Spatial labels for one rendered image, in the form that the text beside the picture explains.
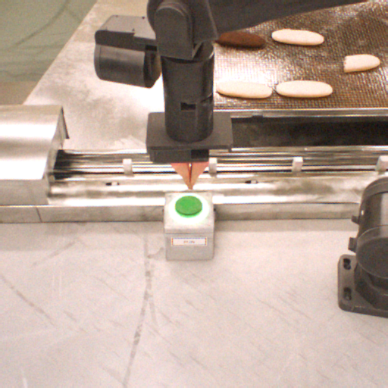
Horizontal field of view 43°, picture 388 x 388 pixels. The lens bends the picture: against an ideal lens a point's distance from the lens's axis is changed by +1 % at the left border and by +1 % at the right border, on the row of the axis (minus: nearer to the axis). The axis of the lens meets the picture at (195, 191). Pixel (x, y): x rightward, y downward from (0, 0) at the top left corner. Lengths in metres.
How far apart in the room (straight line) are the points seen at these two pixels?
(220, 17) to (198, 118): 0.13
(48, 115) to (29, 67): 1.96
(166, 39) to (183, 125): 0.12
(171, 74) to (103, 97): 0.53
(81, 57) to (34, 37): 1.90
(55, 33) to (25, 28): 0.19
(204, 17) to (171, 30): 0.03
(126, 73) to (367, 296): 0.42
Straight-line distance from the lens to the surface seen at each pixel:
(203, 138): 0.58
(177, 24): 0.47
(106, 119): 0.99
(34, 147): 0.80
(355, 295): 0.72
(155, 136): 0.59
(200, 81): 0.53
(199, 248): 0.71
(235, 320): 0.69
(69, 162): 0.86
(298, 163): 0.83
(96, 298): 0.71
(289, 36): 1.03
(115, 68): 0.55
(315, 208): 0.78
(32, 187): 0.76
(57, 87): 1.10
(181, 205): 0.69
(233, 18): 0.47
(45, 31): 3.12
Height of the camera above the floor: 1.42
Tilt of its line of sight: 46 degrees down
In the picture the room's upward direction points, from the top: straight up
